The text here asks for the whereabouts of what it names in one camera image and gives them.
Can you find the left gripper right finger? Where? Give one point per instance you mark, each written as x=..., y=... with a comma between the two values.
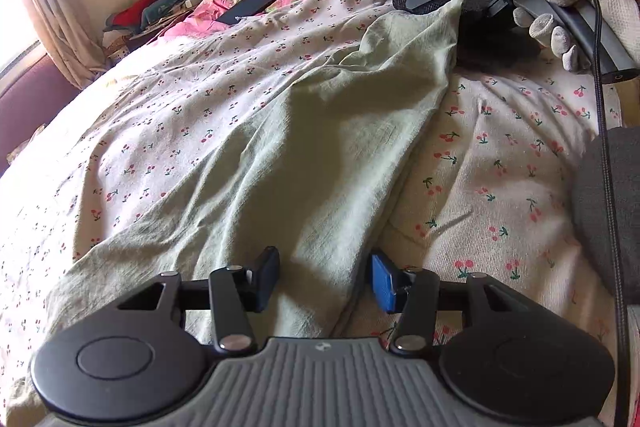
x=417, y=297

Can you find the light green pants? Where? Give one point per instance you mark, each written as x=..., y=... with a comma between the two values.
x=313, y=174

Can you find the cherry print bed sheet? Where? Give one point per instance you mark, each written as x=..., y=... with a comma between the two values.
x=487, y=187

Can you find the black tablet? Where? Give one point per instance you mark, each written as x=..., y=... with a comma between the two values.
x=243, y=8

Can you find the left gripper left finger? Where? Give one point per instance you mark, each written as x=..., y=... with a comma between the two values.
x=229, y=294

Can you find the cluttered bedside table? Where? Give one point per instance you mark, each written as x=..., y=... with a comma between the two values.
x=132, y=28

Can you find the white gloved right hand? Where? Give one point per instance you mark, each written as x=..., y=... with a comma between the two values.
x=580, y=32

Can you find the beige window curtain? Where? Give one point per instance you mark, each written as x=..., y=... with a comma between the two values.
x=63, y=29

